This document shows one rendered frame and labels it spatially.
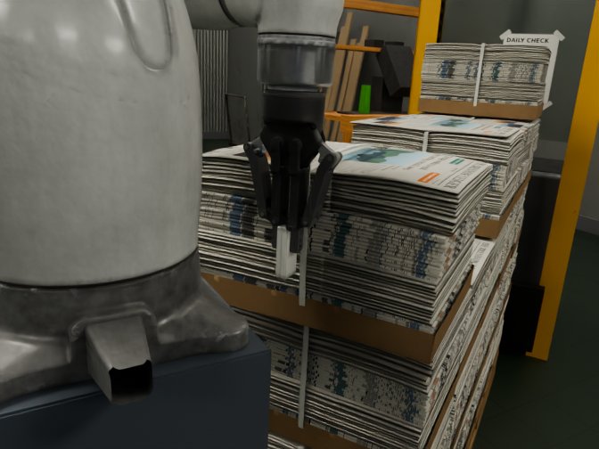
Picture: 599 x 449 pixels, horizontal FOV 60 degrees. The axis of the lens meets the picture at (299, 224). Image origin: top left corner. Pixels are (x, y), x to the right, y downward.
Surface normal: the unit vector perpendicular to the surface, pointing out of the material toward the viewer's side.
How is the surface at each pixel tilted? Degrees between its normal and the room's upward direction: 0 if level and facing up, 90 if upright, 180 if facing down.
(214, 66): 90
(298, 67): 90
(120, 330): 7
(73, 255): 96
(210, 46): 90
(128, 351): 7
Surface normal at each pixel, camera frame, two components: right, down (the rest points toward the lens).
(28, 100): 0.13, 0.24
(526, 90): -0.46, 0.24
